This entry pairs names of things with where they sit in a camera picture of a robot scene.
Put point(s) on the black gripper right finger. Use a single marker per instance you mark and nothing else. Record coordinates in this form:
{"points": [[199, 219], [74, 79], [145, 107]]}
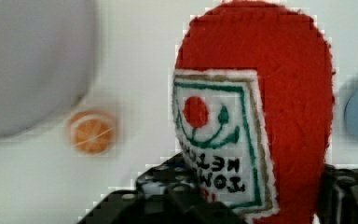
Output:
{"points": [[338, 197]]}

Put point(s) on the orange slice toy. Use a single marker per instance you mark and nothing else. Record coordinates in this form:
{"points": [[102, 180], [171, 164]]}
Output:
{"points": [[92, 132]]}

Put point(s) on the red plush ketchup bottle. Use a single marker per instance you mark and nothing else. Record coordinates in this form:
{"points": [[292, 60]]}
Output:
{"points": [[252, 103]]}

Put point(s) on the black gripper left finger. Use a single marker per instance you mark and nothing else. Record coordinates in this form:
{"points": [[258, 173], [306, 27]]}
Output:
{"points": [[164, 194]]}

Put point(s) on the lavender round plate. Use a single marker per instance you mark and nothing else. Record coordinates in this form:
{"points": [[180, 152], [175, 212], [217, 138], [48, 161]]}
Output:
{"points": [[47, 50]]}

